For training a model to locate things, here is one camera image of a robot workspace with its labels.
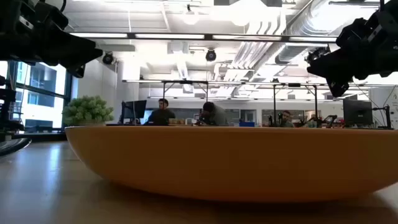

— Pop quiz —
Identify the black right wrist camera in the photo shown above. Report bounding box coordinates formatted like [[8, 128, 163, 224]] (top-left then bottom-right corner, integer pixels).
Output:
[[335, 17, 379, 43]]

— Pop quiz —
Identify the black equipment rack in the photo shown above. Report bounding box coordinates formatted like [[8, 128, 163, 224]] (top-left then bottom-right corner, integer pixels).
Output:
[[0, 74, 24, 141]]

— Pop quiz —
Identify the green potted plant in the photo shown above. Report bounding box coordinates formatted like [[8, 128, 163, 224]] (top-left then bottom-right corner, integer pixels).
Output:
[[62, 95, 115, 127]]

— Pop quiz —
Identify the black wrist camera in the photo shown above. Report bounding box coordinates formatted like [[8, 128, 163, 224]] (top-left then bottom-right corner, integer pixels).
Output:
[[335, 17, 379, 43], [30, 0, 70, 30]]

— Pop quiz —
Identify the person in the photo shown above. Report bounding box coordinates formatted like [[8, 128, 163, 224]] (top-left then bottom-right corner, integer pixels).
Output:
[[198, 101, 230, 127], [277, 110, 295, 128], [144, 98, 177, 126]]

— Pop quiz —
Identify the black metal rig frame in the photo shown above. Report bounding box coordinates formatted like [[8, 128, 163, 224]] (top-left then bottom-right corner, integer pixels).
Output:
[[161, 80, 210, 125], [272, 82, 318, 127]]

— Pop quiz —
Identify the silver ventilation duct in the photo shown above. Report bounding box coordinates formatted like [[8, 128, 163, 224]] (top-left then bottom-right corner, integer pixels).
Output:
[[275, 0, 345, 65]]

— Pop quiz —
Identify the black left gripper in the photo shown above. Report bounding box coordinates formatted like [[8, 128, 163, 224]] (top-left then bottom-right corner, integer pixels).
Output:
[[0, 12, 104, 79]]

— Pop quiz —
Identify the black computer monitor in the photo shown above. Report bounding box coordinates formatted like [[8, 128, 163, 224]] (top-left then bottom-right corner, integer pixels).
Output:
[[120, 100, 148, 126], [343, 99, 374, 127]]

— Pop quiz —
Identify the large orange bowl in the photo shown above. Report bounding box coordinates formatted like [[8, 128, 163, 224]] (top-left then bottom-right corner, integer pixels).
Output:
[[64, 125, 398, 203]]

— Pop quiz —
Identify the round white pendant lamp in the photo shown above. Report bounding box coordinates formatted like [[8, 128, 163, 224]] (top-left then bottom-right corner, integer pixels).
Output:
[[182, 3, 200, 26]]

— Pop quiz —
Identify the dark low window bench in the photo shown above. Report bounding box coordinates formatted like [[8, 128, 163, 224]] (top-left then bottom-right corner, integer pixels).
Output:
[[12, 132, 68, 142]]

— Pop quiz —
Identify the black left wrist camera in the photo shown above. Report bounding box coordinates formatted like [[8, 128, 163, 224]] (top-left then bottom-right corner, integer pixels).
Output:
[[30, 0, 70, 30]]

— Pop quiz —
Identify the long ceiling light bar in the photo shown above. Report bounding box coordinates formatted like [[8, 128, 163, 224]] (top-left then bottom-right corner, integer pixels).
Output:
[[69, 31, 339, 44]]

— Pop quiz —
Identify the black track light cluster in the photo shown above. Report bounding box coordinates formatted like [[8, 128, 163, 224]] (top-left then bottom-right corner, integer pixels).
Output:
[[305, 45, 331, 63]]

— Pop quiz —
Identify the black ceiling spotlight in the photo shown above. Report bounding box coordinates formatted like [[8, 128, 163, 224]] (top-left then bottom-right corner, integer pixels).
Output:
[[101, 51, 114, 65], [205, 48, 218, 62]]

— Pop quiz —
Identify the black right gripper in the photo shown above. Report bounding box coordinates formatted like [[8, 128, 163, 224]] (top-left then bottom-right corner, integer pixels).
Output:
[[306, 9, 398, 98]]

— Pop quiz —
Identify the large glass window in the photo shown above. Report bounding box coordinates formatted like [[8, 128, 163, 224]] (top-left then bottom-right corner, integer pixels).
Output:
[[0, 60, 73, 131]]

